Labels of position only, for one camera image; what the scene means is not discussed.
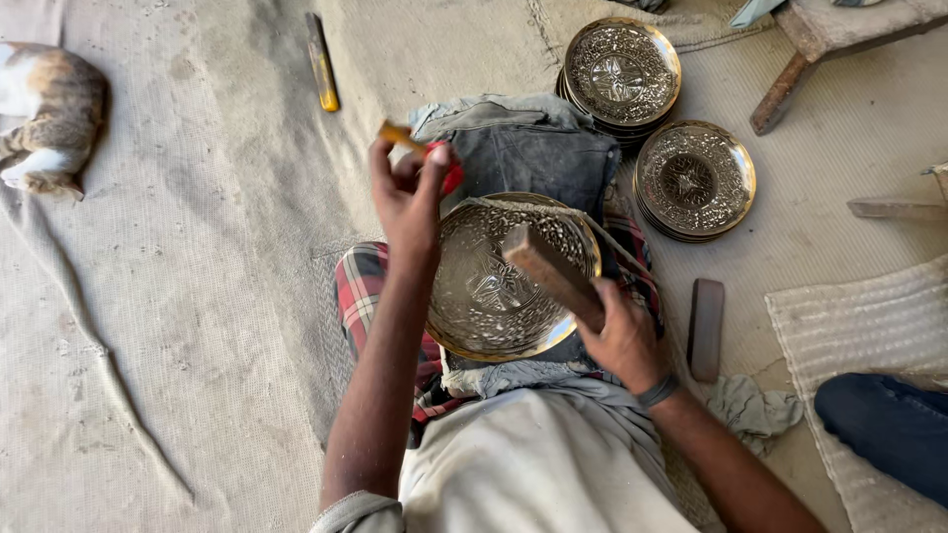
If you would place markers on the grey rag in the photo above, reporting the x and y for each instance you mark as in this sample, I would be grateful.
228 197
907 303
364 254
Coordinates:
752 411

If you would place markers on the folded grey denim cloth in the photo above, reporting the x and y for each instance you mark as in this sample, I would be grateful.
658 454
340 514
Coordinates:
529 152

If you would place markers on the white woven sack mat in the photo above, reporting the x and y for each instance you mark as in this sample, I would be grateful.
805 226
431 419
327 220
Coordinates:
852 326

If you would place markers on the engraved brass plate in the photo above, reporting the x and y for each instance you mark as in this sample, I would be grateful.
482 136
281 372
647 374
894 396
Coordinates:
481 296

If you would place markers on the person's left hand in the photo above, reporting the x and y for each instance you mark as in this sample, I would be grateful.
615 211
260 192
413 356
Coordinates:
407 215

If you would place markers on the person's right hand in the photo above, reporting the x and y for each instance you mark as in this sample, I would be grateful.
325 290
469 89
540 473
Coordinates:
629 344

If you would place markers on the dark wooden block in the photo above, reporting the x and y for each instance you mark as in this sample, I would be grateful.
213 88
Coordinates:
705 329

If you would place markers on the beige floor cloth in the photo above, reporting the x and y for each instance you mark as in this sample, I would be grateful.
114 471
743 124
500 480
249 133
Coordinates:
185 296

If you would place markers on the white shirt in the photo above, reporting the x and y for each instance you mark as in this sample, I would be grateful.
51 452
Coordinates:
533 474

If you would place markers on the calico cat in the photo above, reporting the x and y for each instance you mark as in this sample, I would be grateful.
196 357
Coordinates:
52 111

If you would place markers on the red plaid wrap cloth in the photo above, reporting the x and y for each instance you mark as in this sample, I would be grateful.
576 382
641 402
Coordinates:
359 285

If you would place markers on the stack of engraved brass plates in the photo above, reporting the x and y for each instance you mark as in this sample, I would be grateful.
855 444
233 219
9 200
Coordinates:
692 181
620 74

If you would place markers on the wooden stick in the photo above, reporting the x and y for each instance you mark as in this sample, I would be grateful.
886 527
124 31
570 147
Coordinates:
892 209

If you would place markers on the yellow-tipped flat tool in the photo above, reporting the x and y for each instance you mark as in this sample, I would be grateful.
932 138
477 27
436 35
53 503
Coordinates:
322 63

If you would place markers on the pale blue flat object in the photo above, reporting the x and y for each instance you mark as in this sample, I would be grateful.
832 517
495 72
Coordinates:
752 11

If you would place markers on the wooden stool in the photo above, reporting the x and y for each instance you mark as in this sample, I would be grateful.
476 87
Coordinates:
829 37

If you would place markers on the wooden mallet block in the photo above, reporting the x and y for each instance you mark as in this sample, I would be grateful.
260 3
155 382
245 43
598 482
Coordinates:
552 272

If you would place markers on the dark wristband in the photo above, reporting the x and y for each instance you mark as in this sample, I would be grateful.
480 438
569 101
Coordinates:
658 390

